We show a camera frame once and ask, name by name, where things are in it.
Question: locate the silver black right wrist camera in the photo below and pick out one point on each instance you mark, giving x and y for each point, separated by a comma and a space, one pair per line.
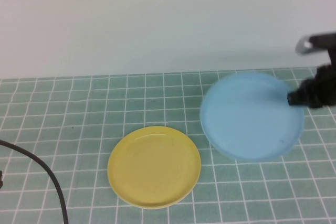
315, 41

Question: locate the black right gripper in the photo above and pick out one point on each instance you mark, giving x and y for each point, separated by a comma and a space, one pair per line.
321, 87

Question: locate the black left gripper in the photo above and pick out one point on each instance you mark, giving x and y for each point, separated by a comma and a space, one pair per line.
1, 180

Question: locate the yellow plastic plate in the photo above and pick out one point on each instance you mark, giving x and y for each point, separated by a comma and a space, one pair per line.
155, 163

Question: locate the light blue plastic plate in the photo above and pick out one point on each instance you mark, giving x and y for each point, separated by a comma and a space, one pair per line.
249, 119

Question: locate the green checkered tablecloth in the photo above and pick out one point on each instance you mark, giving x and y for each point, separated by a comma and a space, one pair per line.
105, 108

